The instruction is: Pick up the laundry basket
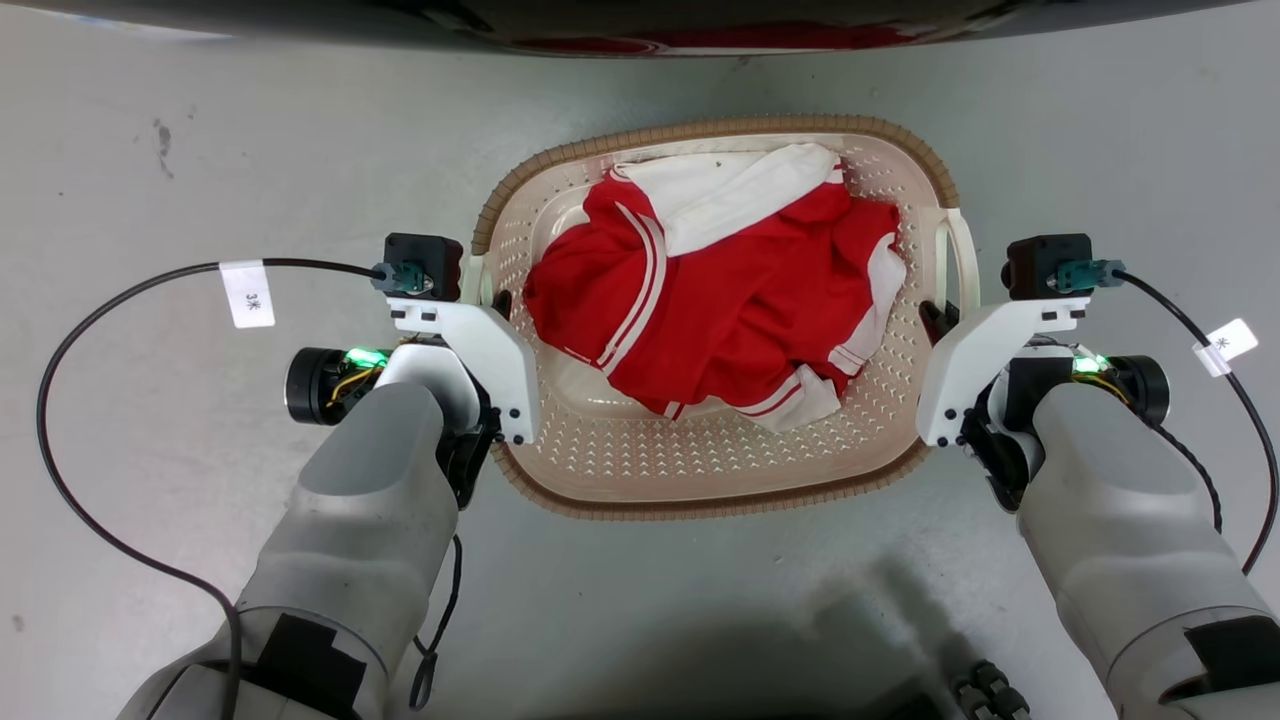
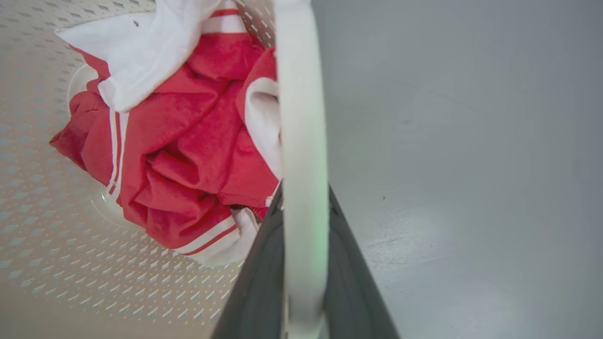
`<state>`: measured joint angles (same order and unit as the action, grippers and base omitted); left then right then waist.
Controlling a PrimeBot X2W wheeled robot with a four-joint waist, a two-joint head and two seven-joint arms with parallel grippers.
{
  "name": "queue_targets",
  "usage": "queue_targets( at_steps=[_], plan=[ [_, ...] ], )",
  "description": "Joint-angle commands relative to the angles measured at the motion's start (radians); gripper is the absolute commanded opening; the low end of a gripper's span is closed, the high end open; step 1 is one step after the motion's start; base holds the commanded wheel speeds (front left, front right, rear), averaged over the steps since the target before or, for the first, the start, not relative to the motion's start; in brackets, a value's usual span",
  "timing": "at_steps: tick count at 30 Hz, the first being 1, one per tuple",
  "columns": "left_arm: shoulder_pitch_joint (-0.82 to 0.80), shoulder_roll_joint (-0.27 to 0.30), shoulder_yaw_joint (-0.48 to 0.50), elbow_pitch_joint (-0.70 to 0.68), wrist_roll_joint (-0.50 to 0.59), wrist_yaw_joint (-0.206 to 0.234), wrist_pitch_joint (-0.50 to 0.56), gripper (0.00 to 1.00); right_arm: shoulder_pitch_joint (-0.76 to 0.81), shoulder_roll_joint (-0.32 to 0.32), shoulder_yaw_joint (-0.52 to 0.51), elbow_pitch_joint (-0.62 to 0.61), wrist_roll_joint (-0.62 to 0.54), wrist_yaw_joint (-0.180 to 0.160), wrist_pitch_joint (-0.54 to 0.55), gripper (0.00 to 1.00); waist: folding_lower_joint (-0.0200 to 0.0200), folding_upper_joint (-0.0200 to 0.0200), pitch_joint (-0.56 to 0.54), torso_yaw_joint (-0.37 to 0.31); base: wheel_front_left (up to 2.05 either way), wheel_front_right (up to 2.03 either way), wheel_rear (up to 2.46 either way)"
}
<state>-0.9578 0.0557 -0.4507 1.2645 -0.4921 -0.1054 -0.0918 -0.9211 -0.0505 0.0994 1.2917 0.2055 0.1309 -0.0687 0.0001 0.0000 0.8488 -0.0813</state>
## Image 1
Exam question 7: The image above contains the long black right camera cable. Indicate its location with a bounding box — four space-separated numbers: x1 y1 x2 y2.
1055 257 1280 577

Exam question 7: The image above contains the white printed paper cable tag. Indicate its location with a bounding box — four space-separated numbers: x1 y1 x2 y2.
219 259 277 330

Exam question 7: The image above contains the long black camera cable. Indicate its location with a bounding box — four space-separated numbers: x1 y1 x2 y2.
36 257 429 720
1055 257 1280 577

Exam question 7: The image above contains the small white cable tag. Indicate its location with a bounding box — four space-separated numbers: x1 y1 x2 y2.
1191 318 1260 379

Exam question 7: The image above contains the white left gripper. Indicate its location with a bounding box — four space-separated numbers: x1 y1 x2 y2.
387 289 543 447

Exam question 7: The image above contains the beige plastic laundry basket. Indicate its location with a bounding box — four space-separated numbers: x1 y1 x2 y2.
470 113 983 521

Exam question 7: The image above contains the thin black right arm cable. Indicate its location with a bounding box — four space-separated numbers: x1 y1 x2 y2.
1148 420 1224 534

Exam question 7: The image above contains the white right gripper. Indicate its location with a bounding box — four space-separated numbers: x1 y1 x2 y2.
914 296 1092 449

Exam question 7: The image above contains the long black left camera cable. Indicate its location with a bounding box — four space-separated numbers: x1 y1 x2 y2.
36 257 429 720

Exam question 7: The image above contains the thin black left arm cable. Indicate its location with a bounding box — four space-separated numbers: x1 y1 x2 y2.
407 534 465 713

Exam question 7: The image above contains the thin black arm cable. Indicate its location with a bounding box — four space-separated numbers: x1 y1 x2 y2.
1148 420 1224 534
407 534 465 713

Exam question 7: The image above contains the red and white jacket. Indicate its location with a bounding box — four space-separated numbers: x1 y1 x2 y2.
523 143 909 433

